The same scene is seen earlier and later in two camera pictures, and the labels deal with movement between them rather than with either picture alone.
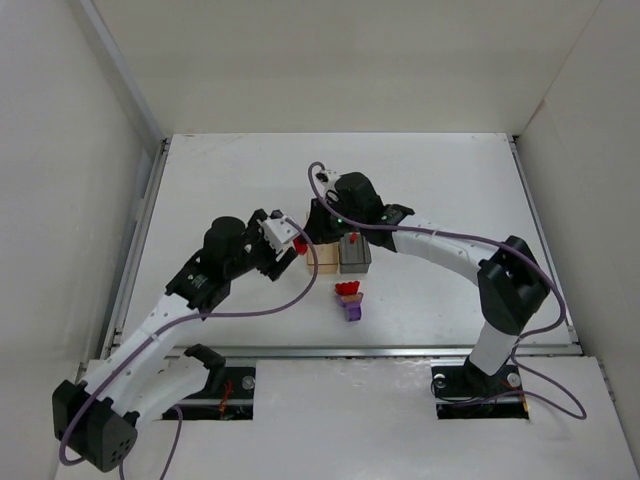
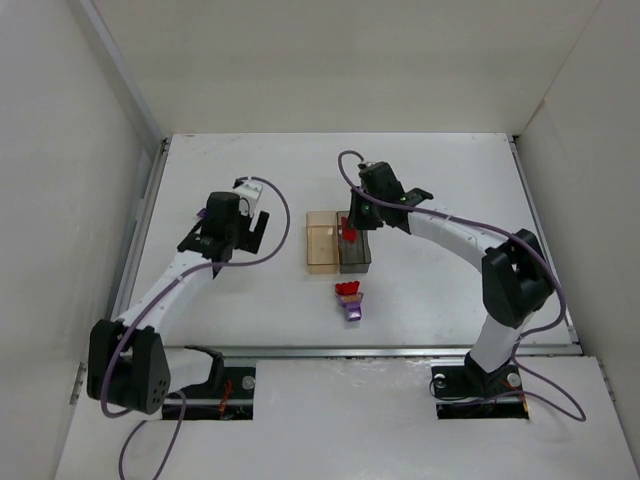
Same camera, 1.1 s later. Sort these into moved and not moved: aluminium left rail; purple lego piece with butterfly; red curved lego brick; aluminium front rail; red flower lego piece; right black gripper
Moved: right black gripper; red curved lego brick
Not moved: red flower lego piece; aluminium front rail; aluminium left rail; purple lego piece with butterfly
